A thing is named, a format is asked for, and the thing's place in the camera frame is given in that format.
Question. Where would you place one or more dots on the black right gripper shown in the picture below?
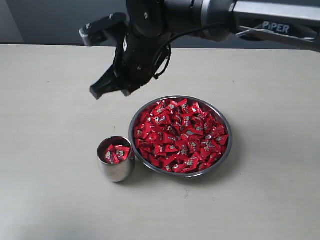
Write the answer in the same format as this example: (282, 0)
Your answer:
(137, 63)

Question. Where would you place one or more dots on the red candy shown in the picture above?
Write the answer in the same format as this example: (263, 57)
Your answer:
(122, 152)
(110, 156)

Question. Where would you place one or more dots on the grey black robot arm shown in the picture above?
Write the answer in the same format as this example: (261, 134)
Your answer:
(145, 33)

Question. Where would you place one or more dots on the steel cup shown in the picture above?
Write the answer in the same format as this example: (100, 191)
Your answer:
(116, 172)

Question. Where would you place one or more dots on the steel bowl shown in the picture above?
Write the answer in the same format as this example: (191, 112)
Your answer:
(180, 136)

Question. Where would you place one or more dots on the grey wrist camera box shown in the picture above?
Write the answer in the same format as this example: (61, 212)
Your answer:
(112, 27)

